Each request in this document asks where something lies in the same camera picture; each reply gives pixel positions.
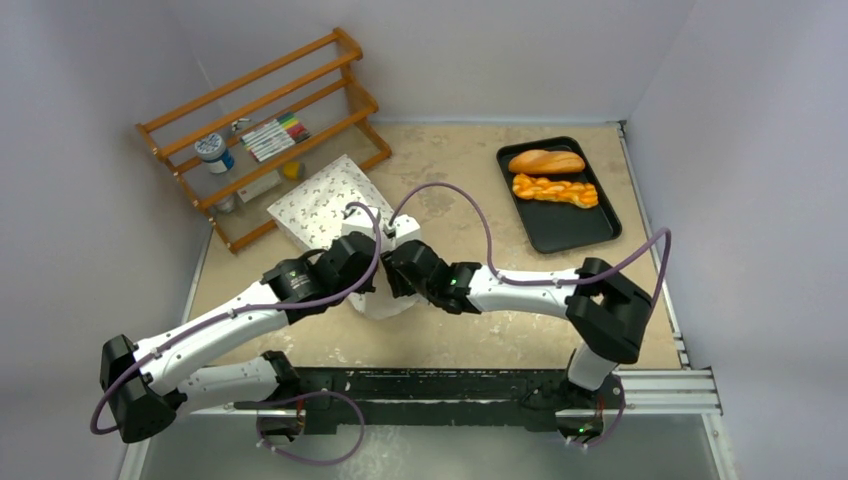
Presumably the patterned white paper bag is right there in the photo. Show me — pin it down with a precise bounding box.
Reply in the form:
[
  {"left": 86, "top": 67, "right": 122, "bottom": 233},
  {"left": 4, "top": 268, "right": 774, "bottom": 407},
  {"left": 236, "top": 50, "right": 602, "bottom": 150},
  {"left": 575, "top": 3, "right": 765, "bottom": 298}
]
[{"left": 266, "top": 154, "right": 425, "bottom": 321}]

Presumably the blue lid jar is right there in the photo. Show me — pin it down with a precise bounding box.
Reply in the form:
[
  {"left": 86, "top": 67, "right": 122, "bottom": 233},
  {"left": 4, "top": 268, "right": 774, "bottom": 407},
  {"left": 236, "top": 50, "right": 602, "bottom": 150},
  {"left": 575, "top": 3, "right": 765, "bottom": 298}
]
[{"left": 194, "top": 133, "right": 234, "bottom": 175}]

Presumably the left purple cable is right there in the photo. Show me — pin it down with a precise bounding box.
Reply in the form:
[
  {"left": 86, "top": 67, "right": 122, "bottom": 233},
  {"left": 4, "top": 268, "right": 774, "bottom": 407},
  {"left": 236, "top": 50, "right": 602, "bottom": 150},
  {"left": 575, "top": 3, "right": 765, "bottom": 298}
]
[{"left": 89, "top": 201, "right": 384, "bottom": 437}]

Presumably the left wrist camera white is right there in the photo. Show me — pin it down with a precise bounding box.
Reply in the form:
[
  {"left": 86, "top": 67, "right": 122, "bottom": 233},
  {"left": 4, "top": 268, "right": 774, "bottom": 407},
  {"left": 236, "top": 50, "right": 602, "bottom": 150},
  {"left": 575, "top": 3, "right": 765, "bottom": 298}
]
[{"left": 340, "top": 205, "right": 383, "bottom": 240}]

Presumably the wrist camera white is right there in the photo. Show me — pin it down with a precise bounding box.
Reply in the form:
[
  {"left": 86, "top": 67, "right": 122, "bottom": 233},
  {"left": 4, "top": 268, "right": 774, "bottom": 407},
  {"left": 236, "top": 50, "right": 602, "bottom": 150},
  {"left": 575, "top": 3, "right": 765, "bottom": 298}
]
[
  {"left": 340, "top": 205, "right": 383, "bottom": 240},
  {"left": 383, "top": 214, "right": 422, "bottom": 250}
]

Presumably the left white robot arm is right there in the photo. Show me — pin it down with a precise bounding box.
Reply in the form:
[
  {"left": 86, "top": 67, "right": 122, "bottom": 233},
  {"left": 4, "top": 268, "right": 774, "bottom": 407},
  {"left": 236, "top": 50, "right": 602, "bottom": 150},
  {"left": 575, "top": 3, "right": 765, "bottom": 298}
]
[{"left": 89, "top": 232, "right": 382, "bottom": 444}]

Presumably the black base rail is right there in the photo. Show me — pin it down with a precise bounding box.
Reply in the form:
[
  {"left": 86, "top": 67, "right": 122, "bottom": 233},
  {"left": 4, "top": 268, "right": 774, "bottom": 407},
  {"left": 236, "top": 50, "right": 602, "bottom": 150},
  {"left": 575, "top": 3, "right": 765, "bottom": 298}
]
[{"left": 234, "top": 354, "right": 626, "bottom": 439}]

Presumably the purple cable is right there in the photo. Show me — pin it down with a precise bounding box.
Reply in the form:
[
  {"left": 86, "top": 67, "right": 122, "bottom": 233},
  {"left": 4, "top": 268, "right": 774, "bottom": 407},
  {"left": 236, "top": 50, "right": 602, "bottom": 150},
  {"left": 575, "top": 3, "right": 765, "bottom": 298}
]
[
  {"left": 89, "top": 201, "right": 384, "bottom": 437},
  {"left": 387, "top": 182, "right": 672, "bottom": 326}
]

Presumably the small white box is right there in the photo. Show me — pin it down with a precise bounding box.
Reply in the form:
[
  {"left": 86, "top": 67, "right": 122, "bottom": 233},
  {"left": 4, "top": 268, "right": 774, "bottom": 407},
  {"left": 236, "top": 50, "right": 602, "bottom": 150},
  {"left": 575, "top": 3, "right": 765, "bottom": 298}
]
[{"left": 237, "top": 170, "right": 281, "bottom": 203}]

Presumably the black plastic tray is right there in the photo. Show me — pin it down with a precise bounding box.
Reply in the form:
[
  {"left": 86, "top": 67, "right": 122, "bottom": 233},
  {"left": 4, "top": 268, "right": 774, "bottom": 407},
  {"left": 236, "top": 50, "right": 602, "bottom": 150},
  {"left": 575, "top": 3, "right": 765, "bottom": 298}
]
[{"left": 496, "top": 136, "right": 623, "bottom": 254}]

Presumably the orange wooden rack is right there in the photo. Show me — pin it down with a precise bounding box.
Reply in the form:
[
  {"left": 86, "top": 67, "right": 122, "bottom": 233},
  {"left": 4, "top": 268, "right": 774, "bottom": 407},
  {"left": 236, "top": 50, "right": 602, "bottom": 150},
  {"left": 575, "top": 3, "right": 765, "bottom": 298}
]
[{"left": 135, "top": 27, "right": 392, "bottom": 254}]

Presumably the pack of coloured markers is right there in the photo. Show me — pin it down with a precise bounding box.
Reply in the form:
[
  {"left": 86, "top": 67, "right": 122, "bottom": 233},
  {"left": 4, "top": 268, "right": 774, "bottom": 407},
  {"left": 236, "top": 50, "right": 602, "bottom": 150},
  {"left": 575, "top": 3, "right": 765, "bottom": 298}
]
[{"left": 240, "top": 112, "right": 311, "bottom": 163}]

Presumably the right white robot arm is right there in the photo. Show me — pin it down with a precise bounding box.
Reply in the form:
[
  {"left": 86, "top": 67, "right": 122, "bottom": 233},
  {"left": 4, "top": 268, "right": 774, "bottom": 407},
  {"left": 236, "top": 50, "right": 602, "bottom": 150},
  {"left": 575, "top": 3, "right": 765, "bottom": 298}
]
[{"left": 382, "top": 240, "right": 654, "bottom": 407}]

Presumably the aluminium frame rail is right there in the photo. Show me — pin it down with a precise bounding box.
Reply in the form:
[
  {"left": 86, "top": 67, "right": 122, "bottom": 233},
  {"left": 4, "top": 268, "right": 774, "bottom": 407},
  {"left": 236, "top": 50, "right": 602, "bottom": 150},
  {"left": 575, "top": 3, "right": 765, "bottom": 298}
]
[{"left": 177, "top": 359, "right": 719, "bottom": 416}]

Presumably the braided fake bread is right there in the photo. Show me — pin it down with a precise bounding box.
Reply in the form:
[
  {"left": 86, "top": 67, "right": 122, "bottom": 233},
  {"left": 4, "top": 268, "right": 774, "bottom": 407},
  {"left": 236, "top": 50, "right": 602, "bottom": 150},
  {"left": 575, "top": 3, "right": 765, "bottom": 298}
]
[{"left": 511, "top": 174, "right": 599, "bottom": 209}]

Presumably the yellow grey eraser block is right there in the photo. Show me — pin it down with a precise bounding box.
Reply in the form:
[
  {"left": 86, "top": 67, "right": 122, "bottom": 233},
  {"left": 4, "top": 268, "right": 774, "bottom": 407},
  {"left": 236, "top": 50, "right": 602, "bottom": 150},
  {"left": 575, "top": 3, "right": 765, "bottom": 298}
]
[{"left": 281, "top": 161, "right": 306, "bottom": 181}]

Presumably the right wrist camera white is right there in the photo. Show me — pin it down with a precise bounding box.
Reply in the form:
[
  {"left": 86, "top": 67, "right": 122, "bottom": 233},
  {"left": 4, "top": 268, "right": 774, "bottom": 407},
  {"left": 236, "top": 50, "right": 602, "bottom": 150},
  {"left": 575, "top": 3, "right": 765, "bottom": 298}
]
[{"left": 383, "top": 214, "right": 422, "bottom": 250}]

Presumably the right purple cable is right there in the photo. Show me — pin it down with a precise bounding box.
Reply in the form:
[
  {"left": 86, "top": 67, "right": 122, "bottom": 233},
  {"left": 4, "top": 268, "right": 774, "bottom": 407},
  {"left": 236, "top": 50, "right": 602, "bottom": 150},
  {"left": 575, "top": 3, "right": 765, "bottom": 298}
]
[{"left": 387, "top": 182, "right": 672, "bottom": 326}]

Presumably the long fake bread loaf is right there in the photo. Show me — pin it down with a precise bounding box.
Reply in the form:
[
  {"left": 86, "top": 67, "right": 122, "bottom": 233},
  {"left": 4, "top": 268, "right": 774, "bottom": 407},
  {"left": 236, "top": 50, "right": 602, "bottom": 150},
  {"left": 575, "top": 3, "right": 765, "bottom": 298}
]
[{"left": 508, "top": 150, "right": 586, "bottom": 175}]

